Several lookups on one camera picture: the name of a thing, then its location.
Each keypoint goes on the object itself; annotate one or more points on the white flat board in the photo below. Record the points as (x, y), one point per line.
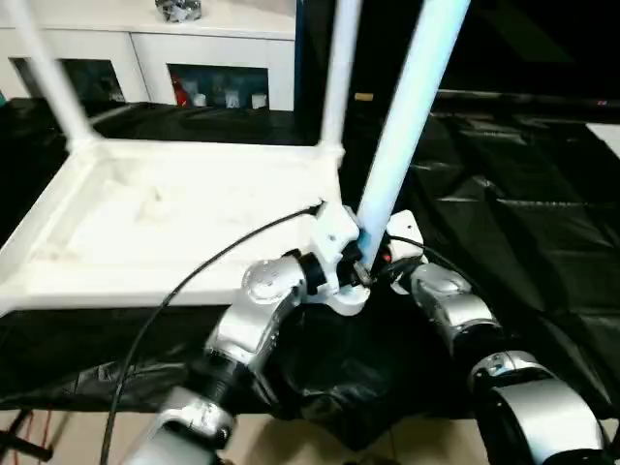
(605, 138)

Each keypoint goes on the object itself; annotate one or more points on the white cabinet with glass doors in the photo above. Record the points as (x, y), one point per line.
(194, 48)

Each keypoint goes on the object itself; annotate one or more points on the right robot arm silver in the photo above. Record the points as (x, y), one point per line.
(450, 300)

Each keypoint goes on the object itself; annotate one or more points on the black cabinet with yellow label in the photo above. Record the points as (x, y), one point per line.
(315, 58)

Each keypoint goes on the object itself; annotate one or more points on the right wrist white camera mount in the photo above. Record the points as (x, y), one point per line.
(402, 227)

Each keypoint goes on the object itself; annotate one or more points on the red package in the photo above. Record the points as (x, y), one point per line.
(182, 92)

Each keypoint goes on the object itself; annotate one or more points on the black work mat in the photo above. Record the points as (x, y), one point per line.
(508, 203)

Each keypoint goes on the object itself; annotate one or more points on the small white jar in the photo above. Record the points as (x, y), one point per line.
(258, 101)
(199, 100)
(232, 99)

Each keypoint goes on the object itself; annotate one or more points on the white plastic table top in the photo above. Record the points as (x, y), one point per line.
(145, 218)

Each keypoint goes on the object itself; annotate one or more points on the white plastic table leg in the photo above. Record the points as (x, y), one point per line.
(339, 72)
(53, 82)
(412, 121)

